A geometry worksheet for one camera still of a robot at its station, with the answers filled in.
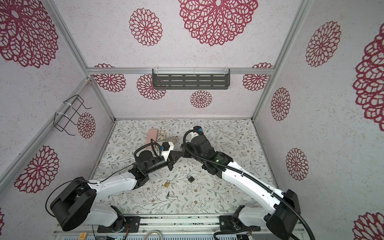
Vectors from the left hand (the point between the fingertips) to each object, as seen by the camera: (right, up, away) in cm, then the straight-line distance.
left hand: (183, 154), depth 77 cm
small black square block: (+4, -17, +12) cm, 21 cm away
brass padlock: (-10, -19, +10) cm, 24 cm away
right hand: (-1, +6, -5) cm, 8 cm away
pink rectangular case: (-24, +11, +33) cm, 42 cm away
